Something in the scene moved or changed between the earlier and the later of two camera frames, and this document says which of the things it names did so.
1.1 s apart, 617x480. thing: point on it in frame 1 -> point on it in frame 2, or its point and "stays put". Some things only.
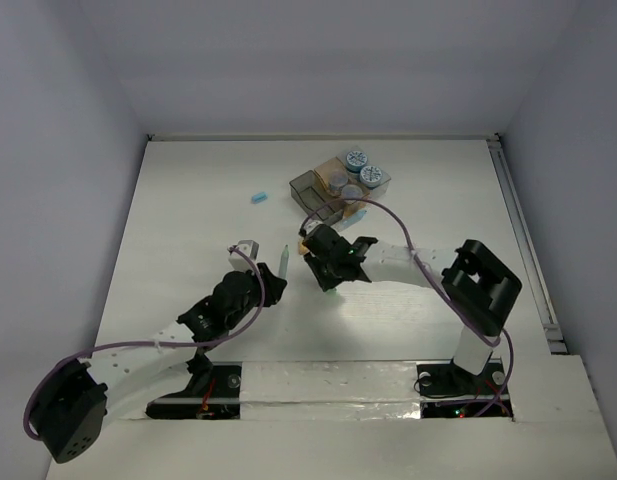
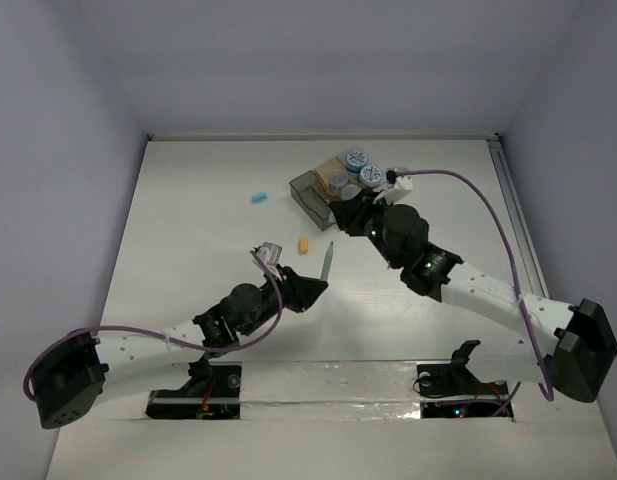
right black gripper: [326, 281] -> [351, 213]
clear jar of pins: [352, 191] stays put
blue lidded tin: [370, 176] stays put
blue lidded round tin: [356, 160] stays put
